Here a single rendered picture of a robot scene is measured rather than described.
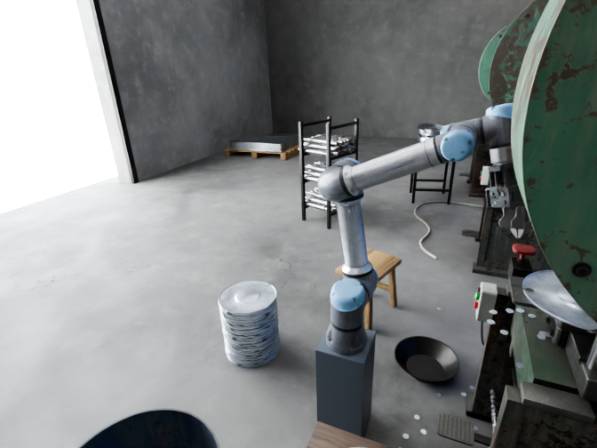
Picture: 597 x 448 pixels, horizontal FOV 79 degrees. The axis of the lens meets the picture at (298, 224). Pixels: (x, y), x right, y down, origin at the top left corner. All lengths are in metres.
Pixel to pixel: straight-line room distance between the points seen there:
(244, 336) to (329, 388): 0.56
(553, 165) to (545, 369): 0.70
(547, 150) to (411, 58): 7.17
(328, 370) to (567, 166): 1.06
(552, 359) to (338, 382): 0.67
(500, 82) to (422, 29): 5.43
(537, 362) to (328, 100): 7.37
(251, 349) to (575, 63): 1.67
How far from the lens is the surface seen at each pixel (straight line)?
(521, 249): 1.52
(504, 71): 2.38
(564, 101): 0.59
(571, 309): 1.19
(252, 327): 1.81
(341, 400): 1.50
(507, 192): 1.09
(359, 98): 7.94
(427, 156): 1.01
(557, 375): 1.19
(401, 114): 7.79
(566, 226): 0.64
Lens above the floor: 1.38
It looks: 23 degrees down
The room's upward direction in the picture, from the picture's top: 2 degrees counter-clockwise
